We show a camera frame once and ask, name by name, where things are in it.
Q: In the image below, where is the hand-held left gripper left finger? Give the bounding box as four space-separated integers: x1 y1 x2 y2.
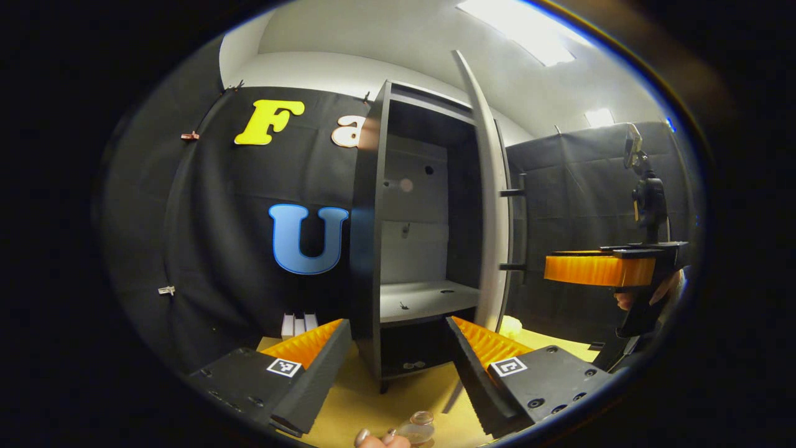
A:
190 319 353 436

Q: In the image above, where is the long ceiling light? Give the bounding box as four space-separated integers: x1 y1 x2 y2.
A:
456 0 591 67

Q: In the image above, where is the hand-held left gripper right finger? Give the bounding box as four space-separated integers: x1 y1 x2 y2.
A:
445 315 613 438

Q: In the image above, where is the black cabinet door handle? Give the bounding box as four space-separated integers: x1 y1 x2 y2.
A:
499 173 529 272

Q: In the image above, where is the clear plastic bottle red label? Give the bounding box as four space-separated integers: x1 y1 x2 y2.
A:
395 411 436 446

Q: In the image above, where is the beige cabinet door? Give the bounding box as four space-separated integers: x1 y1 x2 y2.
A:
451 50 514 334

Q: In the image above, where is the dark grey cabinet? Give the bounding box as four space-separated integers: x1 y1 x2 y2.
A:
348 80 498 394

